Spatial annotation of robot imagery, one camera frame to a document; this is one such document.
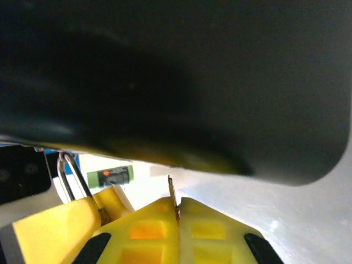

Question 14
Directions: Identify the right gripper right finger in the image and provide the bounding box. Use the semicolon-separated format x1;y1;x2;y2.
178;196;285;264

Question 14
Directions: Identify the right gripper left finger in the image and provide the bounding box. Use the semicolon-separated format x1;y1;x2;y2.
73;197;181;264

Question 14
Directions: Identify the brass padlock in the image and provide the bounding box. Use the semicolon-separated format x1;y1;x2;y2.
57;152;111;225

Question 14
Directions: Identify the small metal key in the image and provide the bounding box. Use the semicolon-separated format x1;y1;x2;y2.
167;174;182;223

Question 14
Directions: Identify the starry night painted box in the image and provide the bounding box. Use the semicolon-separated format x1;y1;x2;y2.
0;0;352;188

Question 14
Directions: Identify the green cylinder with black label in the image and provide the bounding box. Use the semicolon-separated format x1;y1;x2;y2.
86;166;135;190

